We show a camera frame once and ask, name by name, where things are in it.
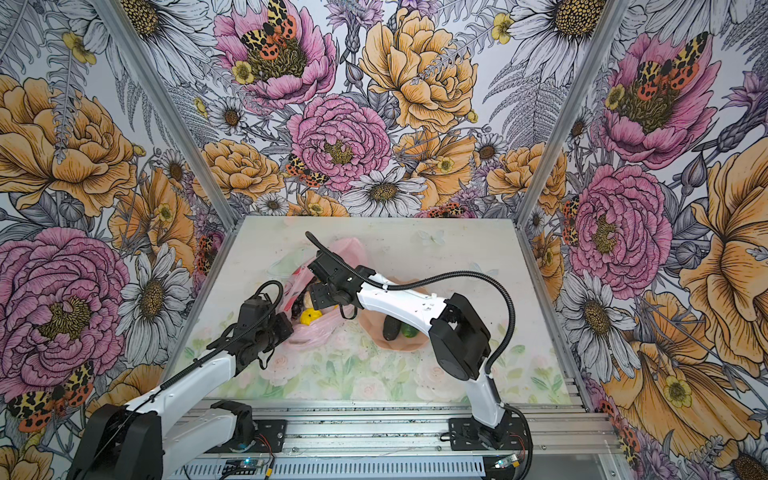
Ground pink plastic bag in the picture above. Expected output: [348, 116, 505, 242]
[278, 258, 351, 351]

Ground yellow fake lemon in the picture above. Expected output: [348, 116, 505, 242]
[299, 308, 323, 326]

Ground pink flower-shaped bowl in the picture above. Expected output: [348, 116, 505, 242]
[357, 309, 429, 352]

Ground dark fake avocado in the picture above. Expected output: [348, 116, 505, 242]
[382, 315, 402, 342]

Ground bright green fake fruit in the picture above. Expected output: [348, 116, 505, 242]
[400, 323, 419, 338]

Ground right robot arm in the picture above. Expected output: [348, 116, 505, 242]
[308, 248, 516, 449]

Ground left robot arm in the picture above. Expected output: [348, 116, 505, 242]
[67, 293, 292, 479]

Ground dark fake grapes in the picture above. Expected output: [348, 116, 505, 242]
[290, 294, 308, 321]

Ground green circuit board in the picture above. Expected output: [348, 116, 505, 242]
[220, 458, 274, 479]

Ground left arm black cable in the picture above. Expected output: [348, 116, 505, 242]
[89, 280, 285, 469]

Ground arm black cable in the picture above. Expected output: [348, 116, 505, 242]
[304, 230, 535, 480]
[89, 280, 285, 469]

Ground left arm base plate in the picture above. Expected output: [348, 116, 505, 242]
[206, 419, 288, 454]

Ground white vented cable duct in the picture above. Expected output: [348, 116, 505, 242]
[169, 456, 486, 479]

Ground left aluminium corner post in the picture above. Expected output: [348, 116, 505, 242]
[94, 1, 240, 232]

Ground aluminium corner post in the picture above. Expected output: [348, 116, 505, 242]
[515, 0, 630, 230]
[94, 1, 240, 232]

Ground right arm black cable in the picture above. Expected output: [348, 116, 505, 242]
[304, 230, 535, 480]

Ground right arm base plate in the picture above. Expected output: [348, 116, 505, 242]
[446, 416, 532, 452]

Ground aluminium rail frame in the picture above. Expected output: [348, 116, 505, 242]
[182, 402, 631, 479]

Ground right aluminium corner post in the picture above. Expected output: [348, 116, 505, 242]
[515, 0, 630, 230]

